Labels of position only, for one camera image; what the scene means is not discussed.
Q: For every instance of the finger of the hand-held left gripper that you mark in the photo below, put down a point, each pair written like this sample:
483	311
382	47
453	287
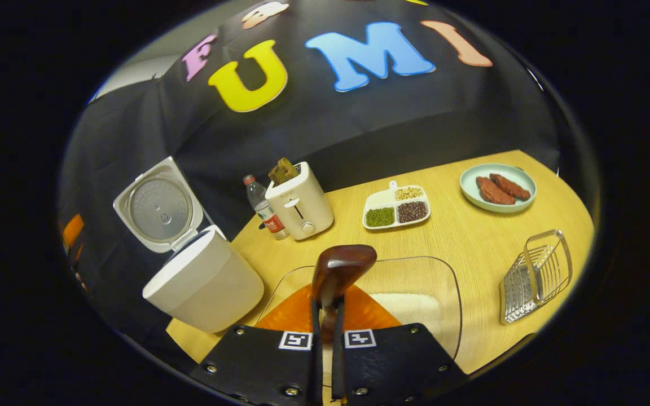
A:
73	228

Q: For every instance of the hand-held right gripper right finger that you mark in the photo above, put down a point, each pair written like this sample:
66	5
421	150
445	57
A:
392	366

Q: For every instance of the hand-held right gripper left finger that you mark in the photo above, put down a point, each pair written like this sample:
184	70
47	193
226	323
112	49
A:
257	366

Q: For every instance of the white rice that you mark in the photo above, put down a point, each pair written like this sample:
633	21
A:
409	310

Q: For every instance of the white rice cooker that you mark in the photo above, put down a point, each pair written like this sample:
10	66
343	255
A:
206	287

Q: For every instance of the brown wooden spoon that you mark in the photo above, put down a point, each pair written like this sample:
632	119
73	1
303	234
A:
342	265

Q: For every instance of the clear glass tray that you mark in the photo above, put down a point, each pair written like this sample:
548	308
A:
415	270

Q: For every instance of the green mung beans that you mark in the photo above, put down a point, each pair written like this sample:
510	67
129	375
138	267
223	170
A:
380	217

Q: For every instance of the dark red beans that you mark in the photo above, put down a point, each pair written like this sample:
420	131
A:
412	212

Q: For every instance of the clear plastic water bottle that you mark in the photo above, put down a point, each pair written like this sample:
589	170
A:
263	206

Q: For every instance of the white divided snack tray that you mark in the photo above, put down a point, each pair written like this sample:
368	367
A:
384	198

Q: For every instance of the white toaster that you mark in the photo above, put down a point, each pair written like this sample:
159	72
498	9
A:
302	203

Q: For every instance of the yellow soybeans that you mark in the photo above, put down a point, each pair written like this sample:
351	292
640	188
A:
409	193

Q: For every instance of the brown toast slice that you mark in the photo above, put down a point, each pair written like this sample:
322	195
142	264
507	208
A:
289	168
278	175

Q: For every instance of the red meat slice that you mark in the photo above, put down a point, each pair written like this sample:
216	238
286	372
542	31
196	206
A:
511	186
494	193

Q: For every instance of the pale green plate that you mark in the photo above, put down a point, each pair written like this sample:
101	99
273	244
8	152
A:
522	175

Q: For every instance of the black backdrop cloth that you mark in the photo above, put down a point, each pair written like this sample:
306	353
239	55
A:
359	124

